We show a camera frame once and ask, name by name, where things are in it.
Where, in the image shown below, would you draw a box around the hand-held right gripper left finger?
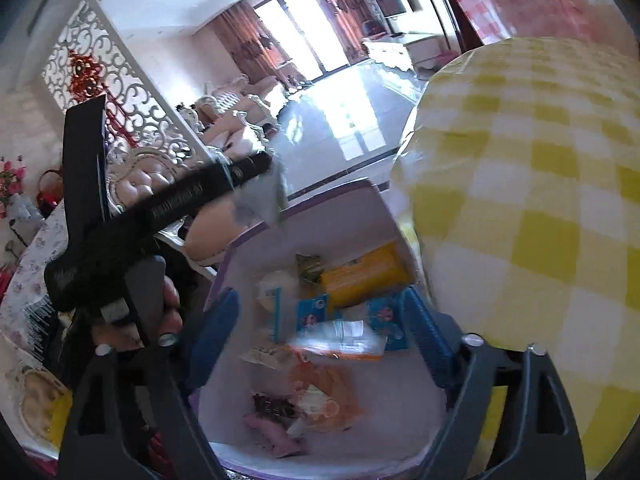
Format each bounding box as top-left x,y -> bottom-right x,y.
60,286 -> 242,480

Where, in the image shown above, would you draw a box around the orange snack packet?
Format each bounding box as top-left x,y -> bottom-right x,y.
289,364 -> 362,433

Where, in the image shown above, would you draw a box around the red knot decoration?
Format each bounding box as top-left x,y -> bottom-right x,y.
67,50 -> 126,131

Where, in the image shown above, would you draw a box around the round white cake packet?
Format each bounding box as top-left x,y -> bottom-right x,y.
254,270 -> 297,333

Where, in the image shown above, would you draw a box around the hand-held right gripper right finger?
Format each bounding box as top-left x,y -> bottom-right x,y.
403,286 -> 587,480

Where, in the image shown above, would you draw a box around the white purple-edged box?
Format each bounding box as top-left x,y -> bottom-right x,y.
189,180 -> 453,480

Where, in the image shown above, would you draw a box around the large window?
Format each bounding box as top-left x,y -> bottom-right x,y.
255,0 -> 351,83

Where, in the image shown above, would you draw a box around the pink snack packet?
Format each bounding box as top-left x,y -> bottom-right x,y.
244,391 -> 307,458

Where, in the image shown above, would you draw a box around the pink flowers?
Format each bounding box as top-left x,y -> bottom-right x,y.
0,157 -> 28,211

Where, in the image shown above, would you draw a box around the beige sofa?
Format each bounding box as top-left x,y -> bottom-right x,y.
197,75 -> 281,151

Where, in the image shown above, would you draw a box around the blue cartoon snack packet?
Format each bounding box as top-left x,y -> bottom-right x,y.
364,292 -> 418,352
296,295 -> 331,333

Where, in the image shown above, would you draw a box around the clear orange-striped packet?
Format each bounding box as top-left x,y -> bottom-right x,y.
287,319 -> 390,361

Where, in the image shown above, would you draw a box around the beige snack packet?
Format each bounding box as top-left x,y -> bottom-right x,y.
239,344 -> 293,367

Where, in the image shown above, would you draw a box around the person's left hand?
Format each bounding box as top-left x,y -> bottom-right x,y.
92,275 -> 183,353

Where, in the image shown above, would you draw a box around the green snack packet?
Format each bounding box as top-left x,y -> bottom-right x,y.
295,252 -> 326,286

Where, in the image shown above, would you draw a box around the patterned plate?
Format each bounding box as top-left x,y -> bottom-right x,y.
17,365 -> 73,436

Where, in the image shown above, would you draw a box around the pink checkered cushion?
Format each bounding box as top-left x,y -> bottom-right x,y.
455,0 -> 618,56

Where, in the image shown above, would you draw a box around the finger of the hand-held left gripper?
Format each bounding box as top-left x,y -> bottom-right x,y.
111,152 -> 274,242

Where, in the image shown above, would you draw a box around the brown patterned curtain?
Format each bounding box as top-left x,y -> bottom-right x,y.
212,2 -> 301,96
300,0 -> 366,61

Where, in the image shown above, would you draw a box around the large yellow snack box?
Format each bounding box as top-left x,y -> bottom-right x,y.
319,242 -> 407,308

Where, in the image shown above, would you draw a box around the yellow checkered tablecloth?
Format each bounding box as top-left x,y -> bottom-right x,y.
390,35 -> 640,471

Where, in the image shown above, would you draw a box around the white television cabinet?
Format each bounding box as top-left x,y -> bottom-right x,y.
361,32 -> 461,73

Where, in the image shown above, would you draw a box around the ornate tufted chair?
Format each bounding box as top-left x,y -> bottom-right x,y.
107,147 -> 241,266

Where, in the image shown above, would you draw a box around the floral tablecloth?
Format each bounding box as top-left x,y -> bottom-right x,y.
0,200 -> 81,361

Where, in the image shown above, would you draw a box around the white lattice screen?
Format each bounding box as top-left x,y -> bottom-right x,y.
40,0 -> 201,161

